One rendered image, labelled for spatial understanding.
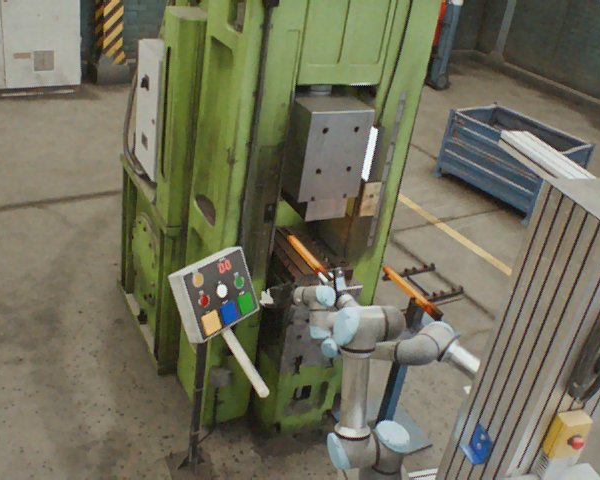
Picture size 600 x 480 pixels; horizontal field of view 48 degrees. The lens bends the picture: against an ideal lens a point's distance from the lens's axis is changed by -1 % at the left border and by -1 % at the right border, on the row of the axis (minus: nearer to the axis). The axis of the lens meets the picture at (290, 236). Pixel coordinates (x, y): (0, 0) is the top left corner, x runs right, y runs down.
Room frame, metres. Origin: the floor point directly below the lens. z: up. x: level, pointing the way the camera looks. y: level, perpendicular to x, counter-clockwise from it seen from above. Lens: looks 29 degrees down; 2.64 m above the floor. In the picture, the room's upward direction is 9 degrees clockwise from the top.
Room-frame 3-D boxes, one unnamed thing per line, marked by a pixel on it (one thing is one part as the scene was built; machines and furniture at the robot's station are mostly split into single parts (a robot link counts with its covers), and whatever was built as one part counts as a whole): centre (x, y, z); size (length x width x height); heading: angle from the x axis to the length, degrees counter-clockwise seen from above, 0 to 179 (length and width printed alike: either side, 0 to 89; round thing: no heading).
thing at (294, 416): (2.86, -0.07, 0.23); 0.55 x 0.37 x 0.47; 31
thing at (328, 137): (2.85, -0.07, 1.56); 0.42 x 0.39 x 0.40; 31
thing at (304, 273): (2.83, -0.03, 0.96); 0.42 x 0.20 x 0.09; 31
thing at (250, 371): (2.39, 0.11, 0.62); 0.44 x 0.05 x 0.05; 31
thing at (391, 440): (1.66, -0.43, 0.98); 0.13 x 0.12 x 0.14; 109
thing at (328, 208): (2.83, -0.03, 1.32); 0.42 x 0.20 x 0.10; 31
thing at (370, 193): (2.92, -0.34, 1.27); 0.09 x 0.02 x 0.17; 121
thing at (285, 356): (2.86, -0.07, 0.69); 0.56 x 0.38 x 0.45; 31
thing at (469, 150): (6.29, -2.00, 0.36); 1.20 x 0.80 x 0.72; 42
